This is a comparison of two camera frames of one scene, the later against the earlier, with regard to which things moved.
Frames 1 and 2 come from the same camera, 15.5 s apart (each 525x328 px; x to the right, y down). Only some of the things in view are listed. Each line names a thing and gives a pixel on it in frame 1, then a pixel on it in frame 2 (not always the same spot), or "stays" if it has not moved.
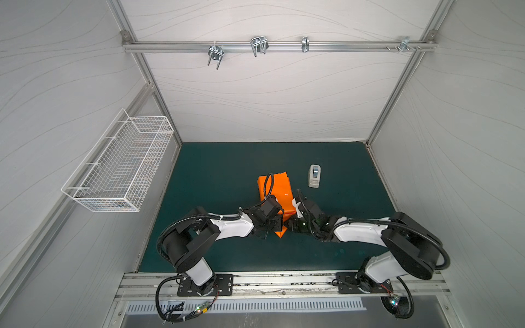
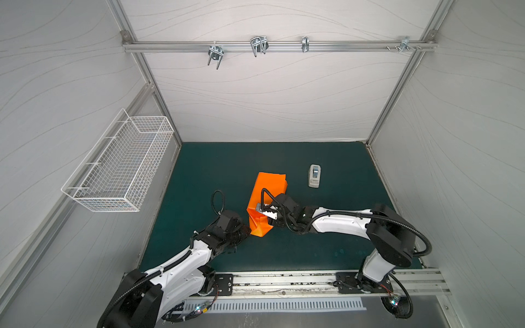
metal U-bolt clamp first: x=216 y=52 stays
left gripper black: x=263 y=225 → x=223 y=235
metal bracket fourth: x=405 y=44 stays
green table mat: x=342 y=178 stays
